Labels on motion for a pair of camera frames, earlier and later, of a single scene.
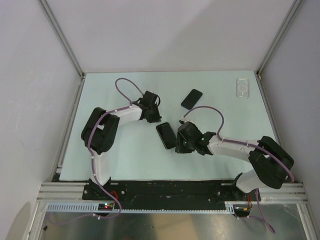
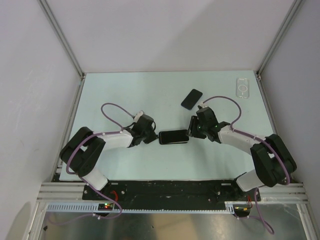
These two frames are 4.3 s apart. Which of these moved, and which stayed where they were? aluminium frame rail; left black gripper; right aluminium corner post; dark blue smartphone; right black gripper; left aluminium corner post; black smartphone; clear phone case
Moved: right black gripper; black smartphone; left black gripper
Stayed: clear phone case; aluminium frame rail; right aluminium corner post; dark blue smartphone; left aluminium corner post
